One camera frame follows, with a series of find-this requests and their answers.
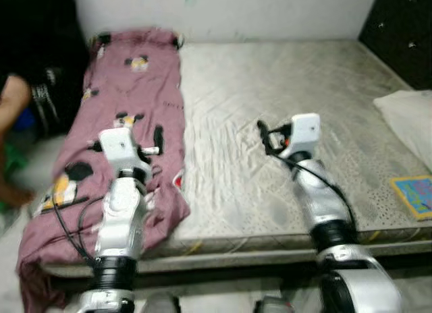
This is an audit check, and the white pillow with lettering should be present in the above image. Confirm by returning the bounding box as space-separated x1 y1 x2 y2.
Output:
373 90 432 169

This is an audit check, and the silver robot leg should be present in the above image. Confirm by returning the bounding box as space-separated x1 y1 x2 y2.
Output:
142 293 180 313
253 296 295 313

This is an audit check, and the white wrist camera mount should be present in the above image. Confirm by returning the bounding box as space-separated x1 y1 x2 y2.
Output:
98 127 151 183
283 113 321 159

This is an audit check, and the short black left arm cable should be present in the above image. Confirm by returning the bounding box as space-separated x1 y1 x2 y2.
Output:
76 198 103 254

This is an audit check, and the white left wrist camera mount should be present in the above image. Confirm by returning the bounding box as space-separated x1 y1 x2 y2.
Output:
98 127 151 183

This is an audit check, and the beige quilted mattress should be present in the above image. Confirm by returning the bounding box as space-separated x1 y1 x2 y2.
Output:
40 40 432 277

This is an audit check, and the silver right robot leg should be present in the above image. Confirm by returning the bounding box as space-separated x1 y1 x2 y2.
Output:
253 296 295 313

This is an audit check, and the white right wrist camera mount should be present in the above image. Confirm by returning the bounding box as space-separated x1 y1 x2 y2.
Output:
283 113 321 159

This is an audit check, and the black bag with lettering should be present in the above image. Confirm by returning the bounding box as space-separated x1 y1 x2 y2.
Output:
30 67 70 136

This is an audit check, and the colourful yellow-edged picture book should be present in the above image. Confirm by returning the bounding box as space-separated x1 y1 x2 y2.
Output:
389 175 432 221

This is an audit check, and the seated person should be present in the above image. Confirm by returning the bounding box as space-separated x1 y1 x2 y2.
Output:
0 73 38 212

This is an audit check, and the pink cartoon print blanket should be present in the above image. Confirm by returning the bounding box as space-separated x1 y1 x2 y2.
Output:
17 28 192 313

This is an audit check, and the dark tufted headboard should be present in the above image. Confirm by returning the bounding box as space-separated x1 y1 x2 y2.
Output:
358 0 432 91

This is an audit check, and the silver left robot leg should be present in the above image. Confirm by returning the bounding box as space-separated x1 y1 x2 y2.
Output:
142 293 180 313

